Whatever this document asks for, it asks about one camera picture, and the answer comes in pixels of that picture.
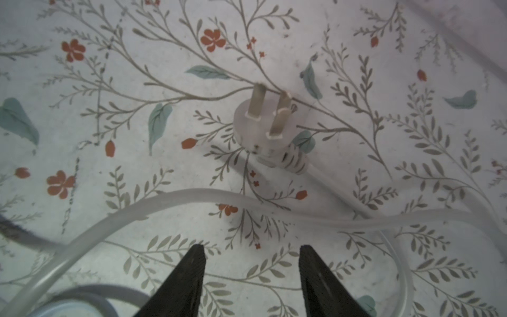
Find white cord of black strip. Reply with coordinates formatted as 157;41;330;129
0;82;507;317

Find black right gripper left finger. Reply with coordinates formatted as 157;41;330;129
135;244;206;317

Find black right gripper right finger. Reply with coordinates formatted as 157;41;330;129
298;245;368;317

